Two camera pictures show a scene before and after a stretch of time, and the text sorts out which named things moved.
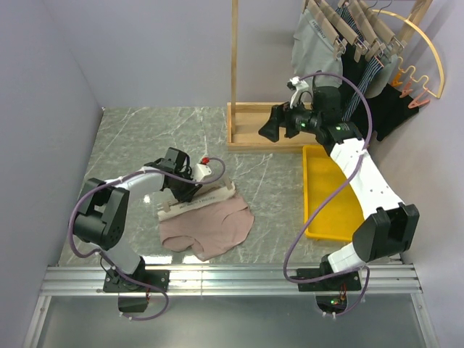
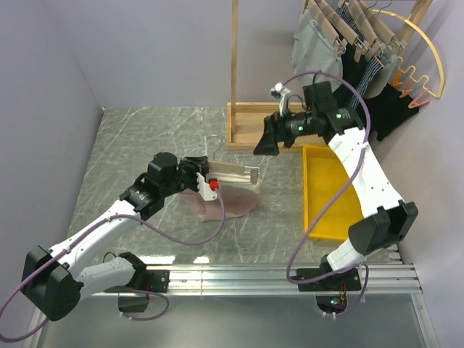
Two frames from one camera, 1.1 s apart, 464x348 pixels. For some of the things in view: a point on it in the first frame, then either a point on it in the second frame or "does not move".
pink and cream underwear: x=209 y=225 -> x=239 y=200
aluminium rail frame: x=390 y=279 does not move
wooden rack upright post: x=234 y=67 does not move
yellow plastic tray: x=340 y=216 does not move
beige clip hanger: x=205 y=198 -> x=226 y=171
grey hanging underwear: x=312 y=51 does not move
